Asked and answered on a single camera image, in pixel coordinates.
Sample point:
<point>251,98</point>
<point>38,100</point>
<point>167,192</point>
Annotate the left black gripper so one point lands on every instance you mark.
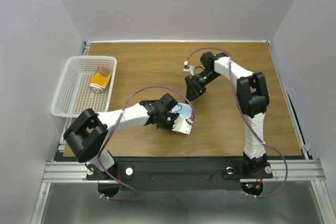
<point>174,116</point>

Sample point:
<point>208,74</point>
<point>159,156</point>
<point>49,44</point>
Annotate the aluminium frame rail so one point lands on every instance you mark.
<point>65,171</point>

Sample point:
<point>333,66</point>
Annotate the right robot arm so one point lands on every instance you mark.
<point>251,96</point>

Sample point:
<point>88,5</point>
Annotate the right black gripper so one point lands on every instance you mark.
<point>194,88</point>

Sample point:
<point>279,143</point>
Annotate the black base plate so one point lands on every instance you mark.
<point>205,173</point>

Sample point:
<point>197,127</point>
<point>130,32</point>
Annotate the white plastic basket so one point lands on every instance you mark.
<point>73,94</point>

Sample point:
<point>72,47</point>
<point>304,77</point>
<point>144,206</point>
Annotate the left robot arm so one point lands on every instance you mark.
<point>90,130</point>

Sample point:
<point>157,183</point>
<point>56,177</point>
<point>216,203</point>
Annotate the light blue towel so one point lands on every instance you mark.
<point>184,110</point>

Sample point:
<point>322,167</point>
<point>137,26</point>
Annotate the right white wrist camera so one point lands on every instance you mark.
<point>189,68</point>

